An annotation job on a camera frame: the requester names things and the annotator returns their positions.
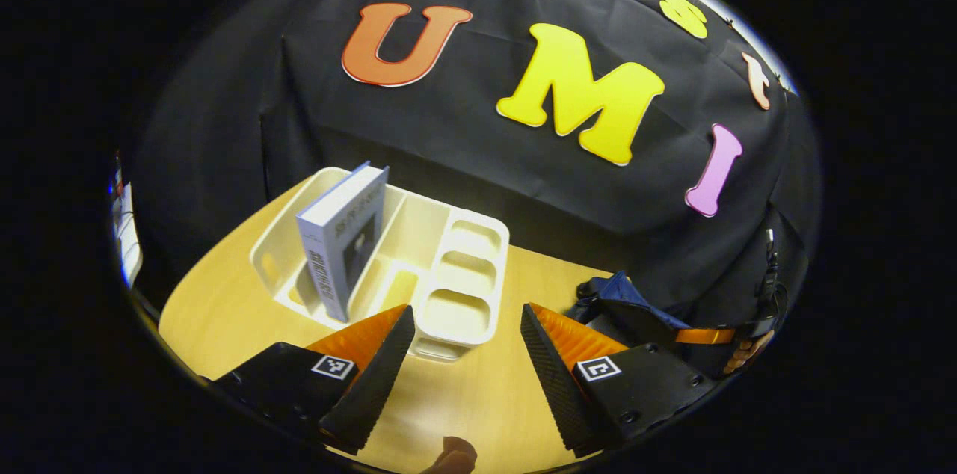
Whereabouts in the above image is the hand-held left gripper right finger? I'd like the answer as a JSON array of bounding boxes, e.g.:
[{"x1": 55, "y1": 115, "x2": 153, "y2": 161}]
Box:
[{"x1": 520, "y1": 302, "x2": 717, "y2": 458}]

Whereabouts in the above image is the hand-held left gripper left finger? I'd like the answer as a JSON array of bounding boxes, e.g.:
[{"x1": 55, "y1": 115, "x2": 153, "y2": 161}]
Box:
[{"x1": 213, "y1": 304, "x2": 416, "y2": 457}]

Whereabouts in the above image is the blue schoolbag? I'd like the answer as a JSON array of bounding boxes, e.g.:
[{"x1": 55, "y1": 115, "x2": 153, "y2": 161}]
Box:
[{"x1": 566, "y1": 271, "x2": 692, "y2": 355}]

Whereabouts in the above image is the white plastic bookshelf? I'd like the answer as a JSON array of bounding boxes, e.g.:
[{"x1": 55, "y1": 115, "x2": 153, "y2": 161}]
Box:
[{"x1": 249, "y1": 166, "x2": 511, "y2": 361}]

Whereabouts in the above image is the grey book with dark picture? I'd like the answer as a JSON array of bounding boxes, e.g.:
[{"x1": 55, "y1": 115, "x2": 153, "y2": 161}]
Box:
[{"x1": 296, "y1": 161, "x2": 390, "y2": 324}]

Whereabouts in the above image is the black backdrop cloth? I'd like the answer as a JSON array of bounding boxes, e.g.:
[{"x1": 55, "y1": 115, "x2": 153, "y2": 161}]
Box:
[{"x1": 135, "y1": 0, "x2": 823, "y2": 355}]

